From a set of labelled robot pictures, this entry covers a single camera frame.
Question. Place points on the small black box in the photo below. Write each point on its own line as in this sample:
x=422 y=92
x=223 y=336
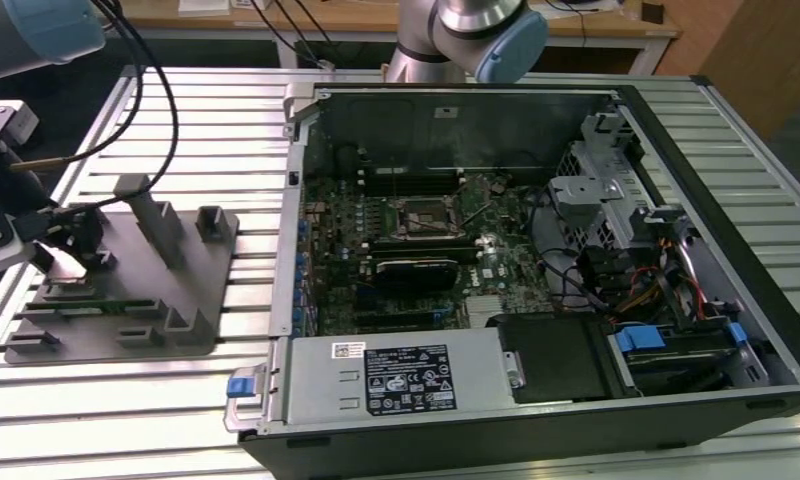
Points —
x=654 y=12

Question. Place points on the CPU socket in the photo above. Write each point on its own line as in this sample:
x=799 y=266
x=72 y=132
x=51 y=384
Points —
x=419 y=219

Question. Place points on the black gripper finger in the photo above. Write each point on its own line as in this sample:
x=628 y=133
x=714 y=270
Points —
x=87 y=235
x=46 y=257

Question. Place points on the thin metal locking lever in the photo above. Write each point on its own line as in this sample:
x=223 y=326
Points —
x=481 y=211

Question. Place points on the black PC case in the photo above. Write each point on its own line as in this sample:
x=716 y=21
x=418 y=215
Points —
x=481 y=450

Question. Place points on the black plastic shroud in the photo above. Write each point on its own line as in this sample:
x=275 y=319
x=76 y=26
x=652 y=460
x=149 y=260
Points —
x=554 y=360

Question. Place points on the wooden cabinet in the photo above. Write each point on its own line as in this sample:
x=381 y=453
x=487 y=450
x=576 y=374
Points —
x=768 y=60

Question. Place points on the green motherboard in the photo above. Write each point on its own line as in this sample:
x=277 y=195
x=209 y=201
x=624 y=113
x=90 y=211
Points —
x=507 y=250

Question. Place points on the long black expansion slot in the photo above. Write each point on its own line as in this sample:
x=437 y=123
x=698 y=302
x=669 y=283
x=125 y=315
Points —
x=394 y=318

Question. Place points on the white box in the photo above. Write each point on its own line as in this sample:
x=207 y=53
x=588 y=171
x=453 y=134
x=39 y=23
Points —
x=254 y=4
x=203 y=5

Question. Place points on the metal drive cage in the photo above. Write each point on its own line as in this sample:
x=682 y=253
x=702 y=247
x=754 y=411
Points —
x=584 y=192

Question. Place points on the green RAM stick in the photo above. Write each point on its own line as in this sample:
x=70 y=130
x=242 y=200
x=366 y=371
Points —
x=87 y=305

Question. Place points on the grey power supply unit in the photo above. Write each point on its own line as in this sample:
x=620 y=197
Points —
x=321 y=365

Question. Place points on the grey parts rack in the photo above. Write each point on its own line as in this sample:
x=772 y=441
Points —
x=194 y=280

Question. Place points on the hard disk in blue carrier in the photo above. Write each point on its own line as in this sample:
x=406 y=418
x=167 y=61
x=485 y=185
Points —
x=641 y=339

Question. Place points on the wooden desk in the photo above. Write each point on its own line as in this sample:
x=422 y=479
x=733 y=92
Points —
x=207 y=22

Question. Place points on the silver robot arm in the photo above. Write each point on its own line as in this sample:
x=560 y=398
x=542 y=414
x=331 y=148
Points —
x=0 y=45

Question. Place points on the silver finned heatsink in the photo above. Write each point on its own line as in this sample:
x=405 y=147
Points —
x=487 y=307

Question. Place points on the black graphics card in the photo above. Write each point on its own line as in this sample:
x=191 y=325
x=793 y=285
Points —
x=414 y=280

